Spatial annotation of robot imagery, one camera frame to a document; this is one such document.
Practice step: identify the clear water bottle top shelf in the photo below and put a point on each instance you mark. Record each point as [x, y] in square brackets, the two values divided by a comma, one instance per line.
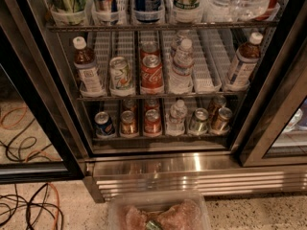
[244, 10]

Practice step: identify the rear red can bottom shelf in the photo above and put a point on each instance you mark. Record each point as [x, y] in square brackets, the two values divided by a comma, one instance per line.
[152, 104]

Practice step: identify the front red can bottom shelf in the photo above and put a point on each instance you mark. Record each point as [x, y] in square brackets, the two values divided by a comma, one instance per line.
[152, 121]

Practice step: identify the stainless steel display fridge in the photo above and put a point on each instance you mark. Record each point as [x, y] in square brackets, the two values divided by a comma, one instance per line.
[264, 151]

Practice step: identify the rear gold can bottom shelf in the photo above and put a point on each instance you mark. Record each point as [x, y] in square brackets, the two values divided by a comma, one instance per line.
[130, 104]

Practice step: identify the gold can shelf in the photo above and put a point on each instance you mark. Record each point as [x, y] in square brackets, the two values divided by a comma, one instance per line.
[128, 123]
[130, 104]

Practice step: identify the water bottle bottom shelf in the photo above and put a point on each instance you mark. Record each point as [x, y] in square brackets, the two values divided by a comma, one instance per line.
[176, 118]

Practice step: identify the front gold can bottom shelf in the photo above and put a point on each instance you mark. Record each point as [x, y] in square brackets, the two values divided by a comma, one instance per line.
[128, 123]

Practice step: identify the front Coca-Cola can middle shelf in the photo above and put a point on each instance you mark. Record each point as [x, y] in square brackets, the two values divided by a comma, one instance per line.
[151, 72]

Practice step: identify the front water bottle middle shelf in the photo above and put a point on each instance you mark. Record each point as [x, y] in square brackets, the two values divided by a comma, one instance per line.
[182, 64]

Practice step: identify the green silver can bottom shelf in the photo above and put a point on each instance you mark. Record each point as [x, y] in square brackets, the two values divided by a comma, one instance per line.
[199, 120]

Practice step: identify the blue can bottom shelf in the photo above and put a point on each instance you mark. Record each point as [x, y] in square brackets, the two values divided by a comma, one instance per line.
[103, 124]

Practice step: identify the rear Coca-Cola can middle shelf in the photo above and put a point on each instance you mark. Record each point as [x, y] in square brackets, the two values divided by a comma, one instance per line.
[149, 48]

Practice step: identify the rear water bottle middle shelf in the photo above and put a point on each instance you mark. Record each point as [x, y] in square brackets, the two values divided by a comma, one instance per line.
[179, 36]

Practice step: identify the left iced tea bottle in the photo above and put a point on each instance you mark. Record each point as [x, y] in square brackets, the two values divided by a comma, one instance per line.
[86, 65]

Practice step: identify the iced tea bottle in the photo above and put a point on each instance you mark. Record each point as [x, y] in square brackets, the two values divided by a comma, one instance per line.
[245, 60]
[86, 65]

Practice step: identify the right iced tea bottle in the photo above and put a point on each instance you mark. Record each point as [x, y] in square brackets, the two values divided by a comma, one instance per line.
[245, 60]

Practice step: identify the open glass fridge door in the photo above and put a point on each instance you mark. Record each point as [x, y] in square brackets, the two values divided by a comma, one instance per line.
[40, 140]

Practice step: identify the white green soda can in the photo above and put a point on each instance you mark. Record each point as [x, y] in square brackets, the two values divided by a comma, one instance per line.
[120, 73]

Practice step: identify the rear right gold can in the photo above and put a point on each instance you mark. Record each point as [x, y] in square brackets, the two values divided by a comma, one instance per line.
[215, 104]

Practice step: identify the front right gold can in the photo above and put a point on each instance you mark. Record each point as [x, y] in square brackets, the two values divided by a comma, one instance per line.
[221, 119]

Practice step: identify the clear plastic bin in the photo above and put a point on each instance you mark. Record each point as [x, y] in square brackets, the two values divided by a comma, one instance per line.
[159, 201]

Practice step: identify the pink cloth in bin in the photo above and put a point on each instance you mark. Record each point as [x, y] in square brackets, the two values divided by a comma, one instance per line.
[183, 216]

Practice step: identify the green object in bin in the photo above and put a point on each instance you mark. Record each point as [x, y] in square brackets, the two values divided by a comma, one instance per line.
[153, 225]

